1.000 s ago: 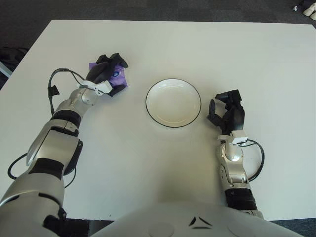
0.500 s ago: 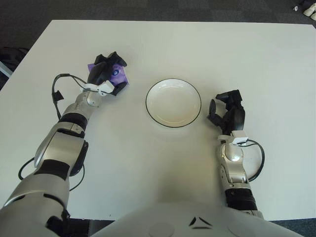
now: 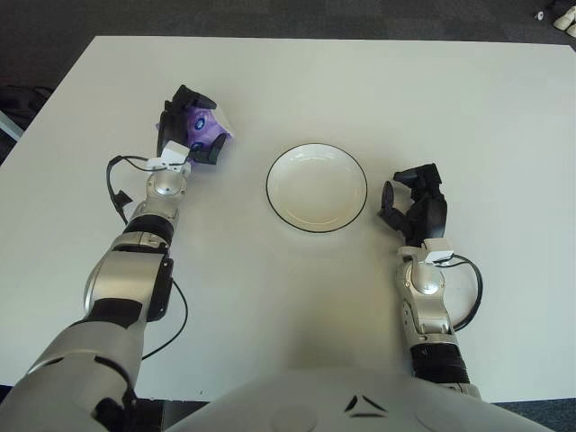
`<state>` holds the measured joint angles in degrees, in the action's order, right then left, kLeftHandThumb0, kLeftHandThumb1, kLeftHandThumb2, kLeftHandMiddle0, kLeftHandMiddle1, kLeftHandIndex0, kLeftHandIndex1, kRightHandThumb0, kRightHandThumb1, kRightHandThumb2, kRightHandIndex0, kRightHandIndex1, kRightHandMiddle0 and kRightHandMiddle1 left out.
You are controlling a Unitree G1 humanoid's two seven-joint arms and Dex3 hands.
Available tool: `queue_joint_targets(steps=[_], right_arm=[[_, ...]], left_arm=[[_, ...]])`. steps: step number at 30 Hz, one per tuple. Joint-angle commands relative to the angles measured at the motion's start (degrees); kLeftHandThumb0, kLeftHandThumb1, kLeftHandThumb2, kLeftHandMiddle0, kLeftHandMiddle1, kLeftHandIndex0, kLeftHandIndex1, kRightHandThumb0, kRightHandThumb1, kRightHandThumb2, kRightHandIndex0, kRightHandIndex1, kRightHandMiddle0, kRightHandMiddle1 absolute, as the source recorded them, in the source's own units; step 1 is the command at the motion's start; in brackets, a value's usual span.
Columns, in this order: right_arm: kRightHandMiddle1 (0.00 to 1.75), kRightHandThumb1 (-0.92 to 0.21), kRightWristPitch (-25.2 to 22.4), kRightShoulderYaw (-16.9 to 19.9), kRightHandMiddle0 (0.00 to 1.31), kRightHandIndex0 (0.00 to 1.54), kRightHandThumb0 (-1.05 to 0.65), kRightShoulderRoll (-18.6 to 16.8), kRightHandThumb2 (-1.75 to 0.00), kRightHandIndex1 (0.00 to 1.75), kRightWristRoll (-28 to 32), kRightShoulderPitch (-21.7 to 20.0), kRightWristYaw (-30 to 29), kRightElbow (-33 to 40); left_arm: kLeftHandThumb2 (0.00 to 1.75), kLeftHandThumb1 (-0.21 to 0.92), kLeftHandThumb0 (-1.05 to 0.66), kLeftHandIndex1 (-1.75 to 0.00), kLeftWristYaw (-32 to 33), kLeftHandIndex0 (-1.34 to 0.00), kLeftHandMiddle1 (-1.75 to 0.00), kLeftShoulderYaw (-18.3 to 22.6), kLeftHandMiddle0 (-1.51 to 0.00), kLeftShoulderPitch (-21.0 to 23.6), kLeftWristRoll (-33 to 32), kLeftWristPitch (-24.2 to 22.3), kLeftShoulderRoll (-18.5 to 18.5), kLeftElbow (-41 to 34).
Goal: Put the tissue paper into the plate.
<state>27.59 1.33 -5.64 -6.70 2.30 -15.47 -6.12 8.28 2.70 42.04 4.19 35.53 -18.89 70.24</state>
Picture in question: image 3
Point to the white robot foot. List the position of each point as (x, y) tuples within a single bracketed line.
[(572, 29), (562, 20)]

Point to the grey flat panel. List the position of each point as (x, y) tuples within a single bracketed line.
[(9, 126)]

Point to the grey robot torso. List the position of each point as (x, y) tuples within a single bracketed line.
[(315, 400)]

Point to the white plate with black rim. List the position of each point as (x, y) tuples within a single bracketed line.
[(315, 189)]

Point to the dark bag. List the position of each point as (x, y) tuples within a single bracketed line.
[(22, 103)]

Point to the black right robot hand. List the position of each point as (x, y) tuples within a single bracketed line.
[(432, 216)]

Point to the black table leg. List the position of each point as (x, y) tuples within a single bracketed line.
[(180, 416)]

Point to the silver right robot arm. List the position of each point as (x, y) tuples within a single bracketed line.
[(425, 283)]

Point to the purple tissue paper pack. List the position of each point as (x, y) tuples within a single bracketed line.
[(204, 123)]

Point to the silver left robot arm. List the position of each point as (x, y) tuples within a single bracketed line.
[(135, 279)]

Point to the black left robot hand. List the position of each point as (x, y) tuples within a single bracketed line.
[(171, 126)]

